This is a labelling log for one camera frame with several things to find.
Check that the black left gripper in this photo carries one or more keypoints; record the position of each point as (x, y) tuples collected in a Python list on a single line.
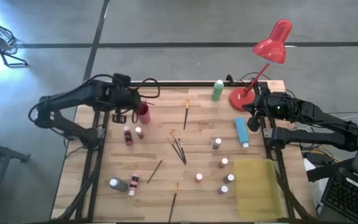
[(126, 99)]

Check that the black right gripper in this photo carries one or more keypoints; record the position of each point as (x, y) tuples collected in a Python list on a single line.
[(266, 107)]

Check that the teal paint bottle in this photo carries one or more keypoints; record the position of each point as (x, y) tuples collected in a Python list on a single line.
[(241, 130)]

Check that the red plastic cup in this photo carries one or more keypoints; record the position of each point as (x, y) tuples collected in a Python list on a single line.
[(144, 116)]

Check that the green paint bottle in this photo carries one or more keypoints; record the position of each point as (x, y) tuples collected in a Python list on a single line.
[(217, 91)]

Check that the small white paint bottle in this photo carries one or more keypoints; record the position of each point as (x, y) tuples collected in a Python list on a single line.
[(216, 144)]

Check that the small yellow ochre paint bottle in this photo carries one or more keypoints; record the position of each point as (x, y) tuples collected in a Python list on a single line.
[(223, 163)]

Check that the black paintbrush orange bristles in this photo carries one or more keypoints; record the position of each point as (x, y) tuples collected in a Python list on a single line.
[(186, 116)]

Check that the black paintbrush gold ferrule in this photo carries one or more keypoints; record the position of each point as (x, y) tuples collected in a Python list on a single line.
[(156, 169)]

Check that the grey paint bottle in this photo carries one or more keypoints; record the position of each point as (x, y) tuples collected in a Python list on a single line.
[(120, 185)]

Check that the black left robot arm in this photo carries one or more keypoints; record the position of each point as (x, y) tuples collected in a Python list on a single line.
[(70, 95)]

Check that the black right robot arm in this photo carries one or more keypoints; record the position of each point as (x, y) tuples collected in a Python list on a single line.
[(322, 138)]

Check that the small red-orange paint bottle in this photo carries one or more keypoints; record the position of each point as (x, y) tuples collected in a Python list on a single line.
[(140, 133)]

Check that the magenta paint bottle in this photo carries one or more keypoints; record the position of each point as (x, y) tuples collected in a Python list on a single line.
[(128, 137)]

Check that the small dark paint bottle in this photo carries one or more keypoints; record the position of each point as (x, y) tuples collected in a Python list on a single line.
[(228, 178)]

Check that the pink paint bottle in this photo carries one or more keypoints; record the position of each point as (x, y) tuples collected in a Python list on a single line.
[(133, 183)]

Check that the small purple paint bottle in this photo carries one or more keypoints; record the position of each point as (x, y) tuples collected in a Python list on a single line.
[(222, 189)]

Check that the small orange paint bottle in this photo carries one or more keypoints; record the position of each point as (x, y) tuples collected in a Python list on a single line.
[(198, 178)]

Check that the red desk lamp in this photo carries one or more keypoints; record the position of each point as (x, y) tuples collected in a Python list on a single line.
[(242, 99)]

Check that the silver mounting plate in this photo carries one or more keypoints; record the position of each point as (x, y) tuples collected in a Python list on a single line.
[(101, 133), (267, 133)]

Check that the black table clamp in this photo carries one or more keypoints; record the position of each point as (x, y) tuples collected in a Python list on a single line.
[(229, 78)]

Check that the black paintbrush silver ferrule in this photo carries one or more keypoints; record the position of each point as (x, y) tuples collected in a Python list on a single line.
[(182, 151)]

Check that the yellow translucent tray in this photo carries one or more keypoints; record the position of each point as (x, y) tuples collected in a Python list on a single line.
[(256, 189)]

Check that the wide flat black paintbrush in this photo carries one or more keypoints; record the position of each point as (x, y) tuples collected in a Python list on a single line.
[(173, 202)]

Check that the black floor stand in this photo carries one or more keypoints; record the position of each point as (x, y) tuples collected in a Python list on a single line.
[(5, 152)]

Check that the black keyboard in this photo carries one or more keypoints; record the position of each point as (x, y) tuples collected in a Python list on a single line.
[(350, 199)]

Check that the black desk bracket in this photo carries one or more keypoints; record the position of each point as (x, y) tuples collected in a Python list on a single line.
[(328, 170)]

